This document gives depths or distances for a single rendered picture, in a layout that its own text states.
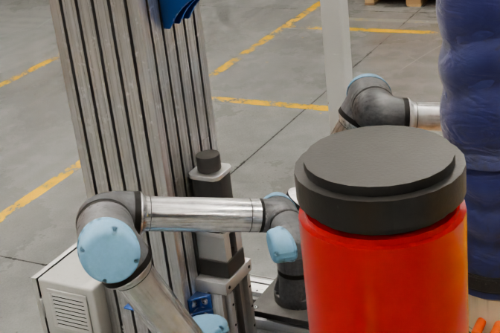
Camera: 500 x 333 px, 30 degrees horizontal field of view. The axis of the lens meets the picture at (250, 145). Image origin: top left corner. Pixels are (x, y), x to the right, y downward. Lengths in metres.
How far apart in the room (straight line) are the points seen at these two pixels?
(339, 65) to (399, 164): 5.02
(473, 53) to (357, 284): 1.65
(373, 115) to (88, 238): 0.91
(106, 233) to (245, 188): 3.93
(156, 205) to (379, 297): 1.72
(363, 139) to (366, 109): 2.13
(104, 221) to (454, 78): 0.76
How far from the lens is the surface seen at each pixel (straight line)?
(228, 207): 2.01
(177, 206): 1.98
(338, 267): 0.27
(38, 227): 5.66
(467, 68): 1.92
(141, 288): 1.89
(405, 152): 0.28
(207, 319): 2.18
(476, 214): 2.07
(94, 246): 1.82
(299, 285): 2.56
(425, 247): 0.26
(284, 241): 1.92
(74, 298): 2.49
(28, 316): 4.81
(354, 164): 0.27
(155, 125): 2.13
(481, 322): 2.20
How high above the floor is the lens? 2.45
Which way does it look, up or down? 23 degrees down
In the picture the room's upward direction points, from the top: 7 degrees counter-clockwise
